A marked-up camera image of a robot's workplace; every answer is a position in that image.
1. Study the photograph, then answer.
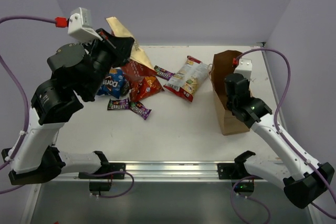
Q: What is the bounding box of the brown m&m's packet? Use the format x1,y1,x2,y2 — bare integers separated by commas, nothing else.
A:
154,65,174,81
107,98,130,111
129,101,152,120
120,80,130,96

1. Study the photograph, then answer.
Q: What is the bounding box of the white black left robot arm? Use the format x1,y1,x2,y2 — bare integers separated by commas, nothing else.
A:
2,29,134,186

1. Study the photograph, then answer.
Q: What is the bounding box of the blue snack packet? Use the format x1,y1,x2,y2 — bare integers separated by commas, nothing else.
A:
97,68,125,98

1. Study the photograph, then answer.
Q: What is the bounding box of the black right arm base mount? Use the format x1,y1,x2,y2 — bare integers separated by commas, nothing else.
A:
216,151,256,196

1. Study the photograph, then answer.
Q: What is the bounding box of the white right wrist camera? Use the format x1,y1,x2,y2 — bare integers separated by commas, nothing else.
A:
233,58,253,80

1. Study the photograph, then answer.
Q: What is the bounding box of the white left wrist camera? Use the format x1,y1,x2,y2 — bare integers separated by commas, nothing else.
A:
68,7,102,43

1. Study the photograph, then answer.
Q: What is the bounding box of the red white snack packet bottom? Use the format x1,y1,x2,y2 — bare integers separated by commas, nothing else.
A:
121,60,164,102

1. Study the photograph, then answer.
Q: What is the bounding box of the red and beige snack bag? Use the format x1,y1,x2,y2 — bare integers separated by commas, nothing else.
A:
105,16,155,70

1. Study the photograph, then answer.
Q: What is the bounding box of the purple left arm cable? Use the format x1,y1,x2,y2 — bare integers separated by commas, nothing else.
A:
0,16,68,196

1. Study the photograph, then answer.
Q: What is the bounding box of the red snack bag with barcode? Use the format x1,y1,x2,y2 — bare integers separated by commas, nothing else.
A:
164,56,210,102

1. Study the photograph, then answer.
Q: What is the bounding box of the aluminium front rail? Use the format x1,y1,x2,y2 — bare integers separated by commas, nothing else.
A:
112,161,233,182

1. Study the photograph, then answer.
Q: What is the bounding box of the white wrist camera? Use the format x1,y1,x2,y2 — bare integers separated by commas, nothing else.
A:
233,58,253,80
68,7,102,43

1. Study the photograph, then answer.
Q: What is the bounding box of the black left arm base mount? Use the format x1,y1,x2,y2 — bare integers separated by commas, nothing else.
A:
78,163,126,195

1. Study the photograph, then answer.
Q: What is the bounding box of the brown M&M's packet front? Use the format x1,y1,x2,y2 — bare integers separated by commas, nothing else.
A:
107,98,130,111

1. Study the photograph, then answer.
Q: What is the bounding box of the brown paper bag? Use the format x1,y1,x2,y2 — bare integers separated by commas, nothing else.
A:
209,50,250,136

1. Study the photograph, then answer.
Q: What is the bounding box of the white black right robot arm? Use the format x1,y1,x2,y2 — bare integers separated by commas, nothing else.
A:
224,73,335,209

